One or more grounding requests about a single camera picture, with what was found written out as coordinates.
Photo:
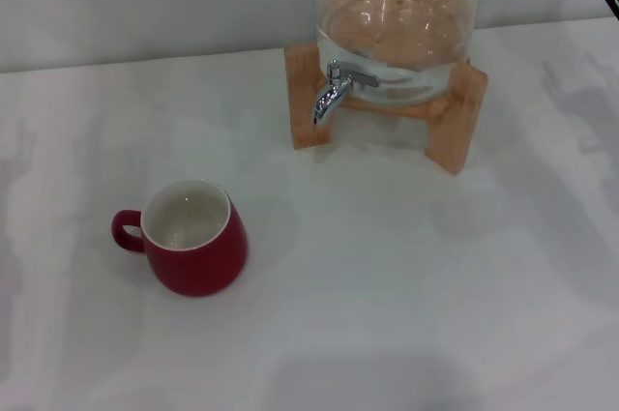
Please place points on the red ceramic cup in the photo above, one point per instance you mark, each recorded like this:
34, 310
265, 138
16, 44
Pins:
203, 266

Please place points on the chrome faucet tap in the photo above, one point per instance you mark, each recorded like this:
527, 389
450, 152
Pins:
328, 99

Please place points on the glass water dispenser jar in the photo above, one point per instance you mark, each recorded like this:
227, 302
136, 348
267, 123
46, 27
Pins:
396, 19

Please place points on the wooden dispenser stand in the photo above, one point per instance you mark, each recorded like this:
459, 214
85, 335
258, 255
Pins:
302, 92

